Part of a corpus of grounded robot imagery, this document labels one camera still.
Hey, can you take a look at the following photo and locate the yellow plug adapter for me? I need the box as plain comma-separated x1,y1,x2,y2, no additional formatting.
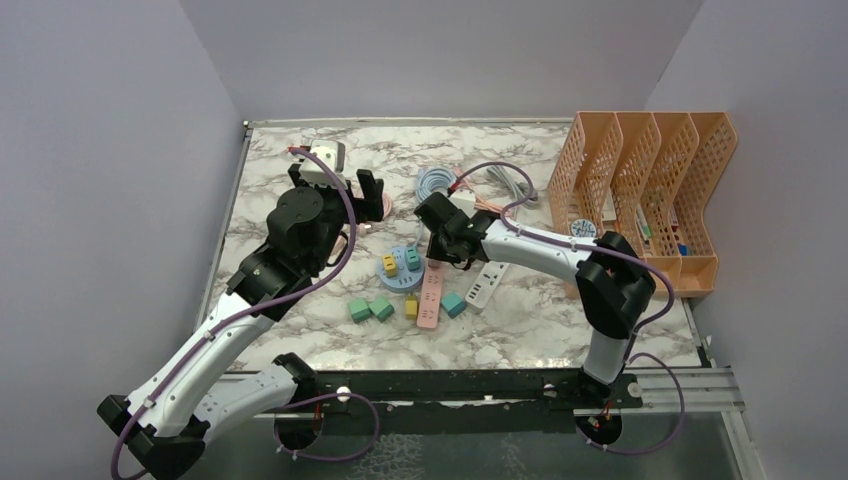
404,293,419,320
381,254,398,278

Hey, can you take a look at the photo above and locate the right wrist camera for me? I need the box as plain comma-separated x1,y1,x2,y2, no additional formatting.
449,189,477,218

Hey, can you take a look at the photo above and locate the pink coiled cable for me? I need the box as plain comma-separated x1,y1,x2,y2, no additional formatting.
357,188,393,234

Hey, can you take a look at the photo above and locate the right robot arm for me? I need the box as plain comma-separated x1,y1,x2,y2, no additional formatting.
414,192,656,407

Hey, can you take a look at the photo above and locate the white power strip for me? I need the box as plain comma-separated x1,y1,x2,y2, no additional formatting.
465,262,509,312

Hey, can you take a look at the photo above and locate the green plug adapter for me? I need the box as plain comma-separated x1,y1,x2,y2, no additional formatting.
347,297,372,323
368,296,395,323

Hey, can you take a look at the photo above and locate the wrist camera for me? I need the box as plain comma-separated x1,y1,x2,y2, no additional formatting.
449,189,477,218
294,139,347,190

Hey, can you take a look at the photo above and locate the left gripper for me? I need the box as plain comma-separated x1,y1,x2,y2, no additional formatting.
291,164,383,273

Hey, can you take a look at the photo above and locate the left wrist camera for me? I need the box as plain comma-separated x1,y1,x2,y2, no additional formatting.
294,139,347,190

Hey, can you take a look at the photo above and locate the orange plastic file rack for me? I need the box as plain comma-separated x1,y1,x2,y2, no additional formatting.
547,111,738,298

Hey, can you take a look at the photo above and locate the teal plug adapter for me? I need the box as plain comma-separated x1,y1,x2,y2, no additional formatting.
404,247,421,271
440,292,467,319

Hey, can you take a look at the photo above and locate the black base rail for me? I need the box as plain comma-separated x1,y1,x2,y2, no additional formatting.
272,368,643,436

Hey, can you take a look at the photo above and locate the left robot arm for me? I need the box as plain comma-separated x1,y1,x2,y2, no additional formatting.
97,162,385,479

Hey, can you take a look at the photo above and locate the blue coiled power cable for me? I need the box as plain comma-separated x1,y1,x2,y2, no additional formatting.
415,166,458,207

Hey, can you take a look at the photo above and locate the pink long power strip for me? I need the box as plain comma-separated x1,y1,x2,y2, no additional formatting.
416,260,444,330

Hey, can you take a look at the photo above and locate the grey bundled cable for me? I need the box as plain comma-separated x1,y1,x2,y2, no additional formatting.
485,165,541,210

